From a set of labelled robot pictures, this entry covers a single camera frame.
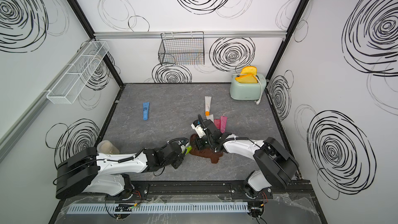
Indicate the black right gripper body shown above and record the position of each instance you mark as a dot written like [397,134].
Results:
[204,142]

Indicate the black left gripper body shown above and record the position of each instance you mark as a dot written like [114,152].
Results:
[177,162]

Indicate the brown cloth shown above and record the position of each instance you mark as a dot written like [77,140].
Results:
[204,153]

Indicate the crimson pink toothpaste tube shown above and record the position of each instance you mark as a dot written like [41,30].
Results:
[217,123]

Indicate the green toothpaste tube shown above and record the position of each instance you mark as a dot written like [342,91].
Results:
[188,149]

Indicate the white pink-cap toothpaste tube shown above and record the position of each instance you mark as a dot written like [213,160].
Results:
[210,117]

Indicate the magenta toothpaste tube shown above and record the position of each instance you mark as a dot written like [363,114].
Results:
[223,123]

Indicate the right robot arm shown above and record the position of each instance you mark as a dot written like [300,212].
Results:
[277,166]

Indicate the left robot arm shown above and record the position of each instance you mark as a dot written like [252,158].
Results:
[96,172]

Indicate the blue toothpaste tube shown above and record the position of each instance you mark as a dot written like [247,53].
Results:
[146,110]

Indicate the mint green toaster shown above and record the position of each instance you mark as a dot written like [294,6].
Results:
[247,92]

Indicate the beige sponge roll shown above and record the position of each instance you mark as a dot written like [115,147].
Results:
[107,147]

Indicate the yellow toast slice front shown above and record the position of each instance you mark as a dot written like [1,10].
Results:
[246,79]

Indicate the yellow toast slice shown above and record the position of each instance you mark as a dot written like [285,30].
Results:
[249,70]
[246,79]

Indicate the yellow toast slice back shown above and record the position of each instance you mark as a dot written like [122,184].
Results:
[249,70]

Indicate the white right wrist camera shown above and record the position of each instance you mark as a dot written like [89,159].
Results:
[199,128]

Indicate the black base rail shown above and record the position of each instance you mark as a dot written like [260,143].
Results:
[141,190]

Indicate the black wire wall basket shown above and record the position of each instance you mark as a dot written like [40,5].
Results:
[182,48]

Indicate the grey slotted cable duct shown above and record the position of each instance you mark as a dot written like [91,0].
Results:
[158,208]

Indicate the white wire wall basket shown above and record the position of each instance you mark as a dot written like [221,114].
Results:
[87,71]

